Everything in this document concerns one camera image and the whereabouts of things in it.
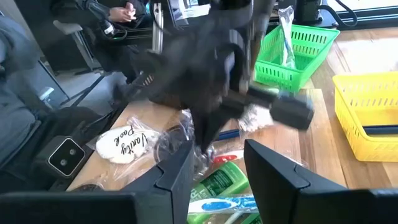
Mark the green plastic basket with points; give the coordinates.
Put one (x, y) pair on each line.
(280, 77)

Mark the person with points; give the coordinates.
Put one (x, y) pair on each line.
(15, 109)
(121, 14)

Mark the bagged blue toothbrush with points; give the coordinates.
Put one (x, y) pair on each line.
(217, 205)
(287, 40)

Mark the black table-level camera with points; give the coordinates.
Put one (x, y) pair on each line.
(62, 157)

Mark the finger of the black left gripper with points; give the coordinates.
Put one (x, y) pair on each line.
(222, 119)
(203, 127)

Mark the aluminium post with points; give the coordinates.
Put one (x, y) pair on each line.
(157, 28)

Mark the bagged red toothbrush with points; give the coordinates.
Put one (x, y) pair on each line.
(228, 157)

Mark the yellow plastic basket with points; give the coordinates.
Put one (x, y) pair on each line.
(351, 124)

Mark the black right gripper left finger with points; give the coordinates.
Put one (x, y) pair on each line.
(177, 174)

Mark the grey office chair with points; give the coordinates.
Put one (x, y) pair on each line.
(66, 28)

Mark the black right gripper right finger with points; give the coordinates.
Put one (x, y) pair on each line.
(273, 186)

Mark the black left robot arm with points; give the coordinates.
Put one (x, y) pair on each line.
(217, 31)

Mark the bagged white vanity pack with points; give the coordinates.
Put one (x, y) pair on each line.
(255, 119)
(124, 144)

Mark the black table frame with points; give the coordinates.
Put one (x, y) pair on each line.
(367, 18)

